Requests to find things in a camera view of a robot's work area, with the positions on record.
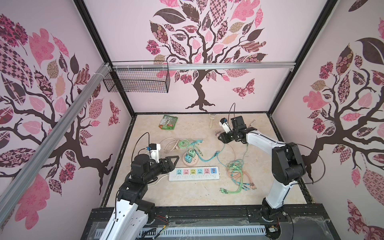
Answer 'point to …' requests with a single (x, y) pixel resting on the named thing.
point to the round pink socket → (194, 160)
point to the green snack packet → (168, 122)
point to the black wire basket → (138, 76)
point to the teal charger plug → (188, 158)
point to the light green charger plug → (192, 153)
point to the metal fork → (252, 122)
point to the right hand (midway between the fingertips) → (222, 133)
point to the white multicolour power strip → (194, 173)
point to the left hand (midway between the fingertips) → (176, 161)
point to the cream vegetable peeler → (211, 116)
